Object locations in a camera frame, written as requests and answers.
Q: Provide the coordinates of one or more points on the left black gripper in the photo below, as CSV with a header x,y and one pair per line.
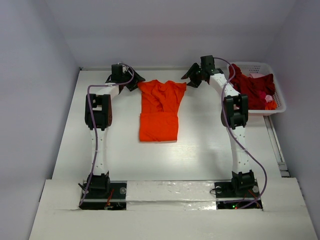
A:
x,y
134,84

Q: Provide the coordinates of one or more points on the dark red t shirt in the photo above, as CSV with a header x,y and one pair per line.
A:
x,y
259,90

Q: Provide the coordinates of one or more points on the orange t shirt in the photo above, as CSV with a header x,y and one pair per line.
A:
x,y
160,104

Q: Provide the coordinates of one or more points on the white plastic basket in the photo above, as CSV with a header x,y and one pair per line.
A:
x,y
255,70

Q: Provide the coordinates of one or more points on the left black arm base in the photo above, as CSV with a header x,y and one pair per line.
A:
x,y
113,200

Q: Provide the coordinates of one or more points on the small orange cloth in basket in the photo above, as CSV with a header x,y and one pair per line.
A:
x,y
271,105

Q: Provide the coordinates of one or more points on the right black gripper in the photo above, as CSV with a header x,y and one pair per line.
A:
x,y
195,74

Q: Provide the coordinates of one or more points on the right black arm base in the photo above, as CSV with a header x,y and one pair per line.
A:
x,y
227,198

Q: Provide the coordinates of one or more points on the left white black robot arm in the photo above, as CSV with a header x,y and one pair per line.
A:
x,y
98,118

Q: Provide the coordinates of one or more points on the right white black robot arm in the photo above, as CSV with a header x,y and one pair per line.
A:
x,y
234,116

